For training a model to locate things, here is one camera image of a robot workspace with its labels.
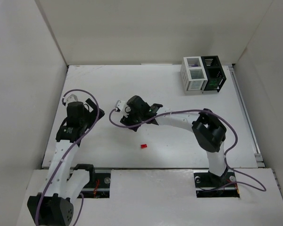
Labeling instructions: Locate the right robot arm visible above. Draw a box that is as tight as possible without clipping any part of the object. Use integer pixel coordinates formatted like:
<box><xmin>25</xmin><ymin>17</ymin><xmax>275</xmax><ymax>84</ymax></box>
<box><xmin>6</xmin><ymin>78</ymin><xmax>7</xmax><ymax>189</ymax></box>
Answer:
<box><xmin>115</xmin><ymin>95</ymin><xmax>227</xmax><ymax>178</ymax></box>

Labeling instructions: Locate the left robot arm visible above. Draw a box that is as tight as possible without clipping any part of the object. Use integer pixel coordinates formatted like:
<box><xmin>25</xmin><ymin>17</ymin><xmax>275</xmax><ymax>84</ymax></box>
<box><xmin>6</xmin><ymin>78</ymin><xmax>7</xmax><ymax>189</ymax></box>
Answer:
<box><xmin>27</xmin><ymin>95</ymin><xmax>105</xmax><ymax>226</ymax></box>

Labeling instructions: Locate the white slotted container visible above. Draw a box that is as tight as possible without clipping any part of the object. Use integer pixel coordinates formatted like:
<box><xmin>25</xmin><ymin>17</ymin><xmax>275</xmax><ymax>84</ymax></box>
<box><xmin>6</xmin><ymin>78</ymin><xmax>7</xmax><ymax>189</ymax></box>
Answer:
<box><xmin>180</xmin><ymin>56</ymin><xmax>207</xmax><ymax>92</ymax></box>

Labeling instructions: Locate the black slotted container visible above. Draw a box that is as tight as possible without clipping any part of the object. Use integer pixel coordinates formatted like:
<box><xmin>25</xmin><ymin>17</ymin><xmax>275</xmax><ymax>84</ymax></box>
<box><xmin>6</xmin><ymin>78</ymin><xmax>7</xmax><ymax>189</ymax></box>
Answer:
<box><xmin>201</xmin><ymin>56</ymin><xmax>226</xmax><ymax>92</ymax></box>

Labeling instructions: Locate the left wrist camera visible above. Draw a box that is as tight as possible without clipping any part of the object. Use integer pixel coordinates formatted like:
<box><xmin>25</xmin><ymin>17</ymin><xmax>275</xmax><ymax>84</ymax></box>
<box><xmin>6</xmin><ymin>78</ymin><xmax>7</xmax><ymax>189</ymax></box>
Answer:
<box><xmin>62</xmin><ymin>94</ymin><xmax>78</xmax><ymax>104</ymax></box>

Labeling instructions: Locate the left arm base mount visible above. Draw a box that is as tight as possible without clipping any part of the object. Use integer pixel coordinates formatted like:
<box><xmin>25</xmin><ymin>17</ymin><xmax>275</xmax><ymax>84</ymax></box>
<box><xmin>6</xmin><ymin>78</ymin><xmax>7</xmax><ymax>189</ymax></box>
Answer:
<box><xmin>68</xmin><ymin>164</ymin><xmax>111</xmax><ymax>199</ymax></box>

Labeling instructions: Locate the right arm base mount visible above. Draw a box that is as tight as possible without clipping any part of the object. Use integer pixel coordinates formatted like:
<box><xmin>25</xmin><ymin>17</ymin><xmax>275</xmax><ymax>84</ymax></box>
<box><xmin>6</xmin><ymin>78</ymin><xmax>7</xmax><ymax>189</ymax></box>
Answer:
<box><xmin>194</xmin><ymin>171</ymin><xmax>240</xmax><ymax>198</ymax></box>

